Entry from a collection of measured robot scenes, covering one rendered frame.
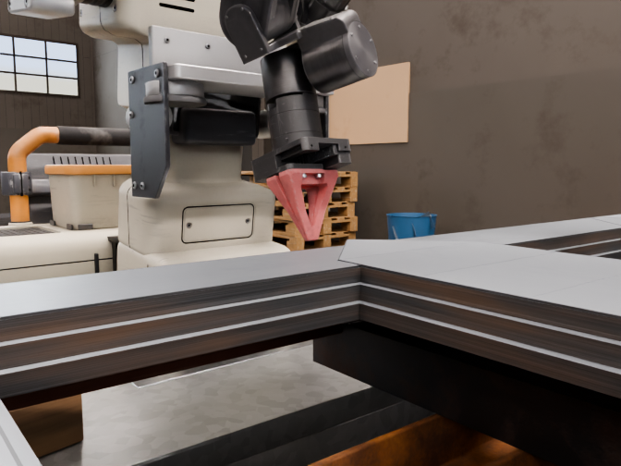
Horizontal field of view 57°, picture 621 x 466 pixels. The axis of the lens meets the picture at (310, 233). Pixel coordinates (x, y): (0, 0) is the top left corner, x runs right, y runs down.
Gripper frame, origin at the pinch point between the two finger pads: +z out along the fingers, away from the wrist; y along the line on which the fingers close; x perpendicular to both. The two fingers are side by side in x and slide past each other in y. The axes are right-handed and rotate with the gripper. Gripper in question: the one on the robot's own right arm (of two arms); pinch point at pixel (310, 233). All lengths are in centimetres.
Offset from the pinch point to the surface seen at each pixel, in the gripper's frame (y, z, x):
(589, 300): -32.6, 8.3, 6.9
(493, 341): -28.6, 9.9, 10.5
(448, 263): -20.8, 5.3, 3.6
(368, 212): 374, -55, -373
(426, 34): 269, -198, -375
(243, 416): 2.3, 17.3, 9.8
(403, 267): -19.8, 5.1, 7.5
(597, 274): -29.3, 7.4, -1.2
